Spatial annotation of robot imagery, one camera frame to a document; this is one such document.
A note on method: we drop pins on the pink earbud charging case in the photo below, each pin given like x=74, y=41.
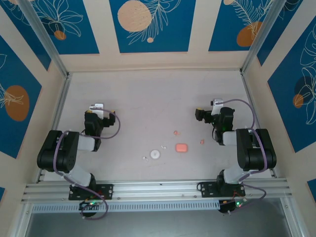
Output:
x=181, y=148

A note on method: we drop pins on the white round charging case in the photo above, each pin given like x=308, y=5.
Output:
x=155, y=154

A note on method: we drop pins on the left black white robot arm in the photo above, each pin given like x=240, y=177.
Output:
x=61, y=153

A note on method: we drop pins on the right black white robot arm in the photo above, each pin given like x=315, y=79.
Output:
x=256, y=150

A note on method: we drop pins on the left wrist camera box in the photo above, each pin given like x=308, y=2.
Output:
x=97, y=108

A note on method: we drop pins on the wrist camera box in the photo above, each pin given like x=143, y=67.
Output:
x=217, y=105
x=97, y=108

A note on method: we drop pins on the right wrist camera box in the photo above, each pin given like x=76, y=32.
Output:
x=217, y=105

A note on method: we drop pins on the aluminium side rail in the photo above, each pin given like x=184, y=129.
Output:
x=249, y=98
x=59, y=106

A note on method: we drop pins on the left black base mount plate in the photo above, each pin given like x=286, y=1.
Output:
x=107, y=191

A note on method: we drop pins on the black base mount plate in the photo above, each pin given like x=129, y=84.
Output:
x=107, y=191
x=207, y=190

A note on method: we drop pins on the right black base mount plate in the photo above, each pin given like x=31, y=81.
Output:
x=207, y=190

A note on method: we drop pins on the aluminium corner post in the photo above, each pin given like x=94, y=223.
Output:
x=261, y=39
x=49, y=47

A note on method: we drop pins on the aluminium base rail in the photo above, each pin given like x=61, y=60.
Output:
x=160, y=190

